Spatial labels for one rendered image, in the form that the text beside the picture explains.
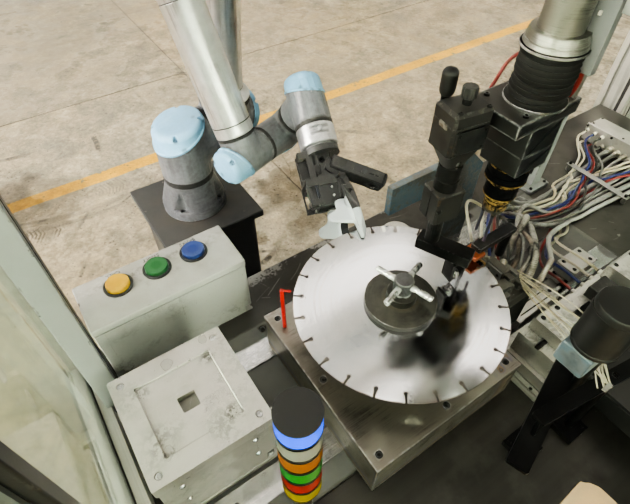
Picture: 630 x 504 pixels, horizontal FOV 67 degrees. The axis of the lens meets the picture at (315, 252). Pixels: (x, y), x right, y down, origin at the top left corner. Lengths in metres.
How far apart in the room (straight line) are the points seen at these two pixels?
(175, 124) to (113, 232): 1.31
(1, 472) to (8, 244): 0.31
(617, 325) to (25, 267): 0.65
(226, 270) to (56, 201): 1.83
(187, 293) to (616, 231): 0.98
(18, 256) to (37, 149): 2.43
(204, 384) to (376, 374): 0.25
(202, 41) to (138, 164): 1.85
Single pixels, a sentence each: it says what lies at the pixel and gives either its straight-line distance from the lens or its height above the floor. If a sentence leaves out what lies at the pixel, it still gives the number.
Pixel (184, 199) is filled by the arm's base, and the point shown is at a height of 0.81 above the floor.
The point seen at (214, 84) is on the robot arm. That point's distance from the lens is 0.91.
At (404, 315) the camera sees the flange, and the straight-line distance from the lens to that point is 0.73.
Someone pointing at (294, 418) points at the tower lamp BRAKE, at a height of 1.16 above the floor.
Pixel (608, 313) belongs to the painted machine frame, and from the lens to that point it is 0.61.
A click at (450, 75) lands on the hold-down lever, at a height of 1.27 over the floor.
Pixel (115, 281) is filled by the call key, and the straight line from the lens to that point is 0.89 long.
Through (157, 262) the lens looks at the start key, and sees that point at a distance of 0.89.
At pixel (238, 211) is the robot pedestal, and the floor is 0.75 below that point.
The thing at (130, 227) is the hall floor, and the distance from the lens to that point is 2.35.
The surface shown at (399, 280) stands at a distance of 0.71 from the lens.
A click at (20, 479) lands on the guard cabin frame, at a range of 0.37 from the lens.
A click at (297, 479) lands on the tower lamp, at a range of 0.52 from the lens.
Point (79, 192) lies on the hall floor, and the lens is 2.63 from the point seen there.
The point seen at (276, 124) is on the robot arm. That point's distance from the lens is 1.01.
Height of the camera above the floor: 1.55
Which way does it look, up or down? 48 degrees down
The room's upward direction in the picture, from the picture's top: straight up
